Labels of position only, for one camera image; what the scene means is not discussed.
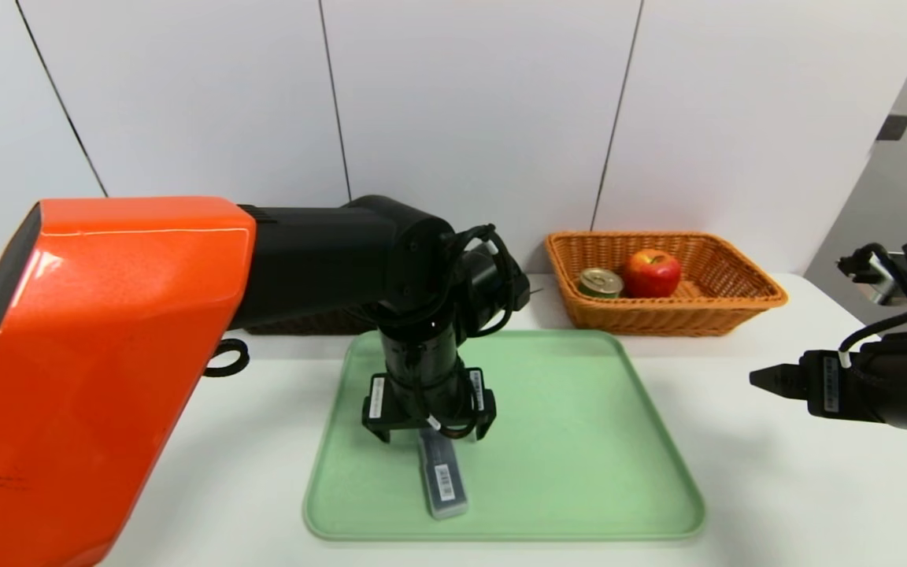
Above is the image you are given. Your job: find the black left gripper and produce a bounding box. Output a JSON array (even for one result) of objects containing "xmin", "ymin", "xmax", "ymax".
[{"xmin": 361, "ymin": 327, "xmax": 497, "ymax": 443}]

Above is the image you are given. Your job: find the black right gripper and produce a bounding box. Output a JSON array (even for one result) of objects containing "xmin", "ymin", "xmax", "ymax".
[{"xmin": 749, "ymin": 349, "xmax": 907, "ymax": 425}]

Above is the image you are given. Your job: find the clear grey pencil lead case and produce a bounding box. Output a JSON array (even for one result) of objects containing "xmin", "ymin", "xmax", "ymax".
[{"xmin": 417, "ymin": 429, "xmax": 470, "ymax": 521}]

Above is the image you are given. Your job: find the red yellow apple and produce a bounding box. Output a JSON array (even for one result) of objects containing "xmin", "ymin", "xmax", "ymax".
[{"xmin": 623, "ymin": 249, "xmax": 683, "ymax": 299}]

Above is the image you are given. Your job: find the tin can gold lid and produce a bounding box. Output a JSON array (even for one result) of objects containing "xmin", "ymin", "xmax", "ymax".
[{"xmin": 578, "ymin": 268, "xmax": 626, "ymax": 300}]

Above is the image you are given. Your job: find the orange wicker basket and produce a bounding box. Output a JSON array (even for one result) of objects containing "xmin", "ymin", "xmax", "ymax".
[{"xmin": 545, "ymin": 232, "xmax": 788, "ymax": 338}]

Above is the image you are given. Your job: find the dark brown wicker basket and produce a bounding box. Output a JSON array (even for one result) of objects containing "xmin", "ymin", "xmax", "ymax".
[{"xmin": 245, "ymin": 307, "xmax": 382, "ymax": 336}]

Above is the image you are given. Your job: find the light green plastic tray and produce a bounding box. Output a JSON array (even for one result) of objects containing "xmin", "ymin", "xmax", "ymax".
[{"xmin": 303, "ymin": 329, "xmax": 706, "ymax": 543}]

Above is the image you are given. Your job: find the black labelled left arm cable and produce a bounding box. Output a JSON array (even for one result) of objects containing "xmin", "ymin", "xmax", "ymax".
[{"xmin": 413, "ymin": 382, "xmax": 479, "ymax": 440}]

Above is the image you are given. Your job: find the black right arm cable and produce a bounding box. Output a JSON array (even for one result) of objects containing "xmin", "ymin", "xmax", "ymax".
[{"xmin": 839, "ymin": 302, "xmax": 907, "ymax": 369}]

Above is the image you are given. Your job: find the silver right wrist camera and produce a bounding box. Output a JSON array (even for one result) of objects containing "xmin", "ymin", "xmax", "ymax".
[{"xmin": 837, "ymin": 243, "xmax": 907, "ymax": 307}]

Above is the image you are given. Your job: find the black left arm loop cable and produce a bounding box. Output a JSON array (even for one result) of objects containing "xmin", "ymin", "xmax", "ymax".
[{"xmin": 202, "ymin": 338, "xmax": 250, "ymax": 378}]

